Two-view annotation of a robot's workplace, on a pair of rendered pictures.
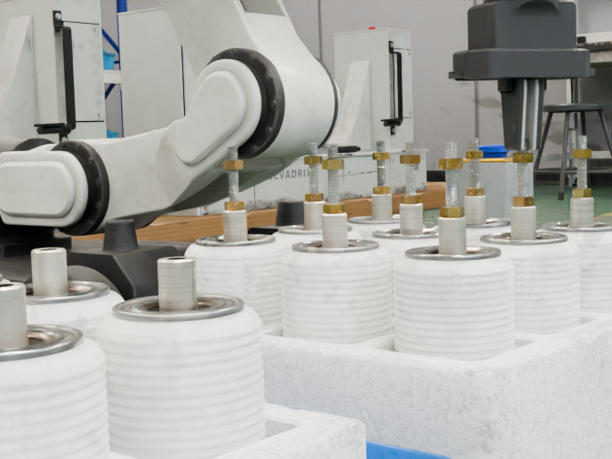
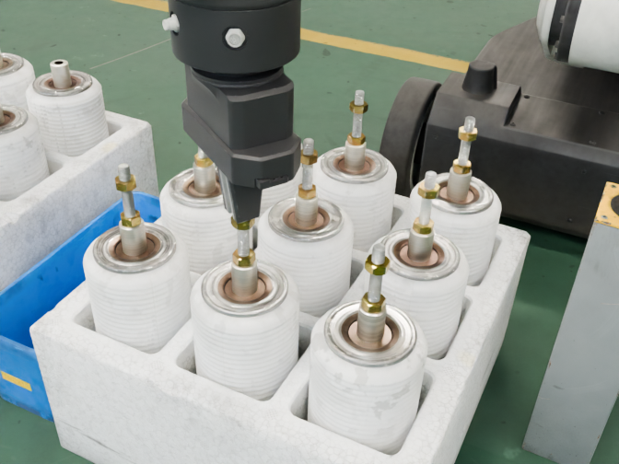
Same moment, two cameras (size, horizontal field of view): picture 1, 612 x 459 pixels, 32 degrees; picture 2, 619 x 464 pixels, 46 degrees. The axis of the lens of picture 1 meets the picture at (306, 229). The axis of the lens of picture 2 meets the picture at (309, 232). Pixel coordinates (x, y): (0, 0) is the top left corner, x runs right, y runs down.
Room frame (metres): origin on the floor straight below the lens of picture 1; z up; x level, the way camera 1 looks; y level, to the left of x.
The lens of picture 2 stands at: (0.85, -0.67, 0.67)
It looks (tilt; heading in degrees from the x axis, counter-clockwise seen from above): 36 degrees down; 76
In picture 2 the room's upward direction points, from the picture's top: 2 degrees clockwise
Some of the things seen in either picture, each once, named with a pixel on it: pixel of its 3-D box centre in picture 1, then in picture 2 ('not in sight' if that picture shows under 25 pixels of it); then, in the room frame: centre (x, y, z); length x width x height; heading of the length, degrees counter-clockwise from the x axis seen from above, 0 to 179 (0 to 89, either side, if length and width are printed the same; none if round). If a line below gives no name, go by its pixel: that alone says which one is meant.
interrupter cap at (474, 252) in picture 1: (453, 254); (134, 248); (0.83, -0.12, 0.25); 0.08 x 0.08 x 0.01
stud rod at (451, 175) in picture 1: (451, 189); (128, 202); (0.83, -0.12, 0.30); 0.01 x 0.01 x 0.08
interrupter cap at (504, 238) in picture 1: (523, 239); (244, 287); (0.92, -0.19, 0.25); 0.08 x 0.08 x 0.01
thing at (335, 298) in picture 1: (338, 351); (209, 256); (0.90, -0.02, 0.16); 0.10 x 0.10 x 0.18
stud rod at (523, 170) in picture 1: (523, 181); (243, 240); (0.92, -0.19, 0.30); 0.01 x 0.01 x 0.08
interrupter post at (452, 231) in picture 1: (452, 238); (133, 237); (0.83, -0.12, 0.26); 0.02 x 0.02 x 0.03
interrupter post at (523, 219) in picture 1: (523, 225); (244, 275); (0.92, -0.19, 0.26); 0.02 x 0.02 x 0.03
